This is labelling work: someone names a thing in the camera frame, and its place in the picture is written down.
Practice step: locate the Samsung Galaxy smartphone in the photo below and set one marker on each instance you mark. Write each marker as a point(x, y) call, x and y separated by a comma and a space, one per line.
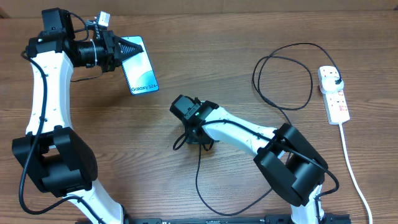
point(138, 70)

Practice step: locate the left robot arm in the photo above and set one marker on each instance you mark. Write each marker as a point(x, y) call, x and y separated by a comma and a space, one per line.
point(51, 153)

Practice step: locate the white charger plug adapter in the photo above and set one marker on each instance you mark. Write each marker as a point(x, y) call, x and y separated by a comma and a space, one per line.
point(331, 84)

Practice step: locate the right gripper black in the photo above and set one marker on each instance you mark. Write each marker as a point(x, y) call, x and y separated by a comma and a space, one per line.
point(195, 139)

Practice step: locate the white power strip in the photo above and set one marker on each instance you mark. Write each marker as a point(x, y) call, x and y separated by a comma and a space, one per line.
point(335, 103)

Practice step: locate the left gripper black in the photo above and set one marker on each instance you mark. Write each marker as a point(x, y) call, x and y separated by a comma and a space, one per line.
point(112, 45)

